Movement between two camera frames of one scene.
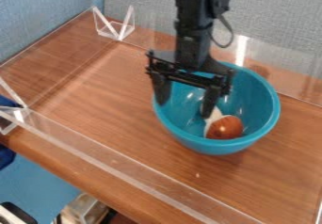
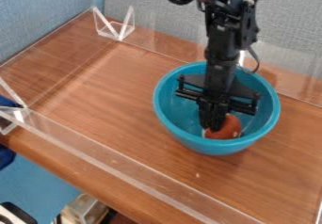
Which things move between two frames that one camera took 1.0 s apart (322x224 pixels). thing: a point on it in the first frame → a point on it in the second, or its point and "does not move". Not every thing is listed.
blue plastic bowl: (251, 101) does not move
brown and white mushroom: (223, 126) does not move
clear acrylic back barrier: (287, 55) does not move
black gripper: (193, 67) → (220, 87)
